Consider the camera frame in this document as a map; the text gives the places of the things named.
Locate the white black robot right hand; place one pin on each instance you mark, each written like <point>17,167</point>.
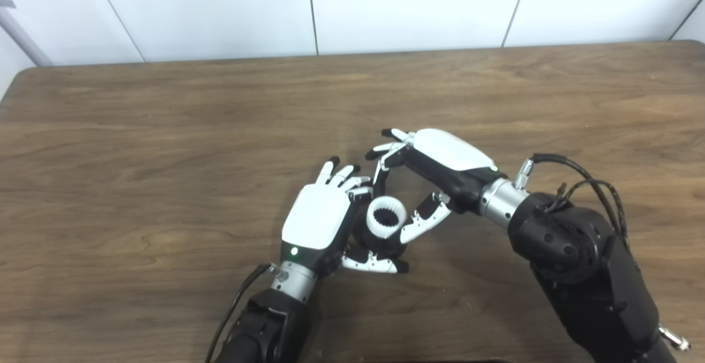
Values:
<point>451,153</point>

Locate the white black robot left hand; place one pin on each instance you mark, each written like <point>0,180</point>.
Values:
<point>319,214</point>

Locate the round black plastic part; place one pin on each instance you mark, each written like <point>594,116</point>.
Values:
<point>385,245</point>

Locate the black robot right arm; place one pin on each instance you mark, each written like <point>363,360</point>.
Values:
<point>584,264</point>

